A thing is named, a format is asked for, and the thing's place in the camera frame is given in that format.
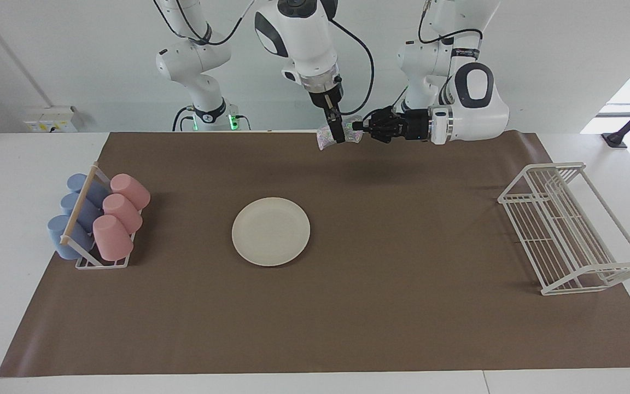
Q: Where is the clear plastic bag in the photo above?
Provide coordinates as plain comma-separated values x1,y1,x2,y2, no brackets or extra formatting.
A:
317,115,363,149

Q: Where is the cream round plate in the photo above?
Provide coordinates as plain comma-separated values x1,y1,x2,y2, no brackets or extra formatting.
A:
232,197,311,267

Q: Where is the brown table mat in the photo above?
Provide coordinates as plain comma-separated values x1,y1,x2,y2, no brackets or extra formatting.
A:
0,131,630,378

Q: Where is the pink plastic cup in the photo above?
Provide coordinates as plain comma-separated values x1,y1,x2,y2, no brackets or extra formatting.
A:
102,194,143,233
92,215,134,262
110,173,151,210

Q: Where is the blue plastic cup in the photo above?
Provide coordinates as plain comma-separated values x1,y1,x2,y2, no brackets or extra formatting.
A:
67,173,110,206
47,215,94,260
61,193,102,230

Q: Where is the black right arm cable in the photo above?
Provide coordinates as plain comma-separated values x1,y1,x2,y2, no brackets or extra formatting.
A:
330,19,375,117

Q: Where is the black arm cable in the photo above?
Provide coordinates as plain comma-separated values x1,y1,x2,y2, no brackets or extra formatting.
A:
330,19,375,117
418,0,483,44

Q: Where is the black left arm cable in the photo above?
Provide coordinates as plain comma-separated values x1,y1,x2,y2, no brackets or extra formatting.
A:
418,0,483,44

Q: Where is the white wire dish rack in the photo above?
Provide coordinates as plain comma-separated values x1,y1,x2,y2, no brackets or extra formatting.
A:
498,162,630,296

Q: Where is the wire cup rack wooden rod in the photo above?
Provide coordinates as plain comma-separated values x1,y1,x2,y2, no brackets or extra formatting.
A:
61,162,136,270

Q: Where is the white wall socket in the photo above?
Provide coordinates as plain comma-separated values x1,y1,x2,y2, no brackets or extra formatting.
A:
24,106,78,133

